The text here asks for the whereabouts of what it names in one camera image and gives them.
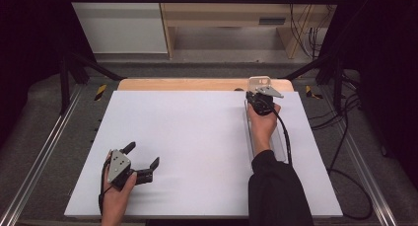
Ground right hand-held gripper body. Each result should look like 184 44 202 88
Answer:
245 86 285 116

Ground hanging black cables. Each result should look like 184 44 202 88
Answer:
288 2 331 60

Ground wooden table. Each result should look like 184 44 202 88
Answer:
117 77 295 92

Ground white cabinet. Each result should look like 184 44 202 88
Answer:
64 0 169 54

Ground aluminium rail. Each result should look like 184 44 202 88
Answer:
319 87 398 226
0 86 83 226

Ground white table board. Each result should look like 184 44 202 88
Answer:
63 90 344 219

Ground person's right hand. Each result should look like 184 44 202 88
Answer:
246 102 282 156

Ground grey desk label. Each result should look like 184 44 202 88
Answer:
258 17 286 26

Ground looped black floor cable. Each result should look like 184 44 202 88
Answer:
327 130 375 221

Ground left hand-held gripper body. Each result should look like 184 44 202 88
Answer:
106 148 155 191

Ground black curtain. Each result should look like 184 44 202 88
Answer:
319 0 418 181
0 0 97 145

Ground black frame strut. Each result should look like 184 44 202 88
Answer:
58 51 126 115
282 54 344 113

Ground wooden desk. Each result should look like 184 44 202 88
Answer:
157 0 344 60

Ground black floor cable bundle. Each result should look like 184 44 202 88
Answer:
310 72 363 148

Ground person's left hand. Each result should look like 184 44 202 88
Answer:
101 151 138 220

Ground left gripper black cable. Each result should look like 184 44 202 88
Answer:
98 160 112 216

